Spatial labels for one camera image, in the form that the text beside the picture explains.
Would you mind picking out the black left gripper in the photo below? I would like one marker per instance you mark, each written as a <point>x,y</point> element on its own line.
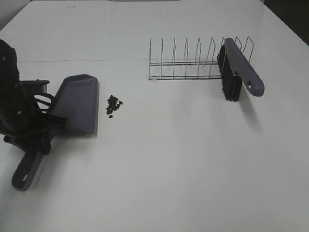
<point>25,116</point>

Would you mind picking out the pile of coffee beans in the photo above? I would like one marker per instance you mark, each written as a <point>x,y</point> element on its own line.
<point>113,105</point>

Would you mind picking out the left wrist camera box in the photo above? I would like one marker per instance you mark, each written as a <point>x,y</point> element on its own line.
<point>35,87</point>

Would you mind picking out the chrome wire dish rack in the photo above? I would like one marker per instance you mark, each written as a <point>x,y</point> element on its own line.
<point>176,61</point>

